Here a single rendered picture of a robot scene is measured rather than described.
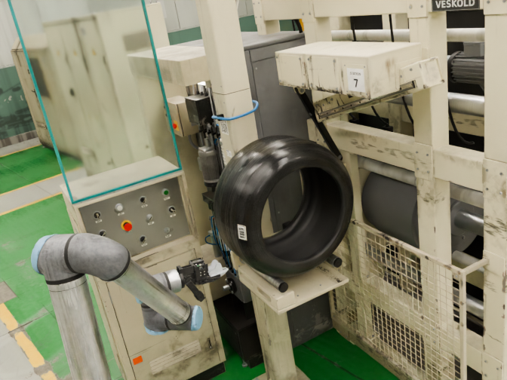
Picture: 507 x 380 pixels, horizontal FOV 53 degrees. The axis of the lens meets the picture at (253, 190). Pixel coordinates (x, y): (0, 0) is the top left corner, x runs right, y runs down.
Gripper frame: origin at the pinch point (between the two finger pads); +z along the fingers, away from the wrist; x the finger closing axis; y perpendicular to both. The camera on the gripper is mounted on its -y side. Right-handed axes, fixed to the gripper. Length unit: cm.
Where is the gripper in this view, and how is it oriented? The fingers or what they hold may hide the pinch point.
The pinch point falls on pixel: (225, 271)
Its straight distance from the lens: 211.8
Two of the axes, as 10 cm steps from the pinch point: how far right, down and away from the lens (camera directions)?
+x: -4.8, -2.5, 8.4
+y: -0.5, -9.5, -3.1
